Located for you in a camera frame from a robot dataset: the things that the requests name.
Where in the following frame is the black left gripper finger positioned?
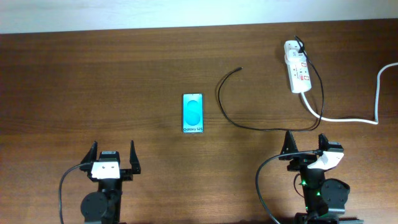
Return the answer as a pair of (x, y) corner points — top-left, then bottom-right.
(80, 141), (98, 164)
(129, 140), (141, 174)

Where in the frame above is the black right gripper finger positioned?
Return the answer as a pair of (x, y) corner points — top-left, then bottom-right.
(279, 131), (299, 161)
(318, 133), (330, 151)

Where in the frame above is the black charging cable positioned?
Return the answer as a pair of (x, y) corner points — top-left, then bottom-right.
(217, 35), (325, 132)

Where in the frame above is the smartphone with cyan screen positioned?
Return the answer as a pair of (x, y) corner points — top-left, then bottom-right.
(182, 93), (204, 134)

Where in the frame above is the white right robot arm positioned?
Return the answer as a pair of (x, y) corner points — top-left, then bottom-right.
(280, 131), (364, 224)

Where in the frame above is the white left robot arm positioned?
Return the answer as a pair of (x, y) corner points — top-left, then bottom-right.
(80, 141), (141, 224)

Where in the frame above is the white charger plug adapter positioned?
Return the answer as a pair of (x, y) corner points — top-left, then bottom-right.
(285, 49), (306, 65)

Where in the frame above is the white power strip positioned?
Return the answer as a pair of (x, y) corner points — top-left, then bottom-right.
(284, 40), (312, 93)

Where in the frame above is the white power strip cord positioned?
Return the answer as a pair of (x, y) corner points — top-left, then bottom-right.
(299, 62), (398, 126)

